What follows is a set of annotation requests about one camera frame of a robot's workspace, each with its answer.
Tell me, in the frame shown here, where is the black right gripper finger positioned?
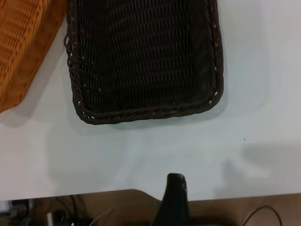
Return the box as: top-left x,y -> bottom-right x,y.
152,173 -> 191,226

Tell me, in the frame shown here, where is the dark brown wicker basket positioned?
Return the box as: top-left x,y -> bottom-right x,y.
63,0 -> 224,125

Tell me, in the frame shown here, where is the light brown wicker basket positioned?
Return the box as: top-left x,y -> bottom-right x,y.
0,0 -> 68,114

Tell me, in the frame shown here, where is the thin black cable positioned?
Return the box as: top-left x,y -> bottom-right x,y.
243,205 -> 283,226

